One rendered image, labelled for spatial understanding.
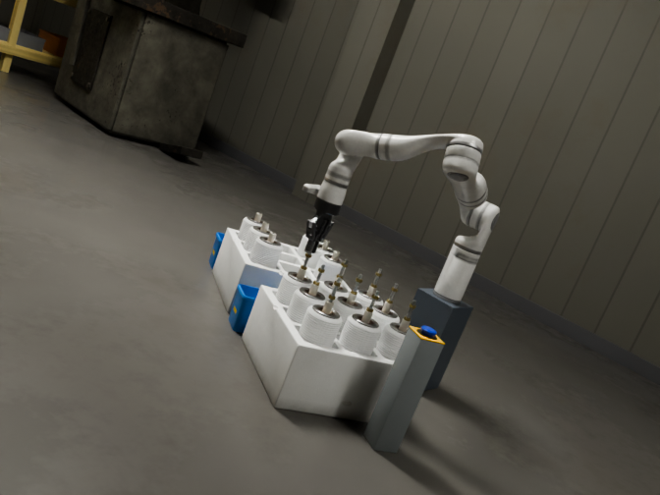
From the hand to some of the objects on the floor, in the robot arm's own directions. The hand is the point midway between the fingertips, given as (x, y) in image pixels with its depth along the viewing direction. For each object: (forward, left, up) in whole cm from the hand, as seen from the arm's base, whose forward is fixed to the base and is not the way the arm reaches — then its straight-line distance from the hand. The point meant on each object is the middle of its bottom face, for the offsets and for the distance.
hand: (311, 246), depth 195 cm
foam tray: (-5, +16, -35) cm, 39 cm away
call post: (+2, +45, -35) cm, 57 cm away
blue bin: (-12, -12, -35) cm, 39 cm away
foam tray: (-31, -32, -35) cm, 57 cm away
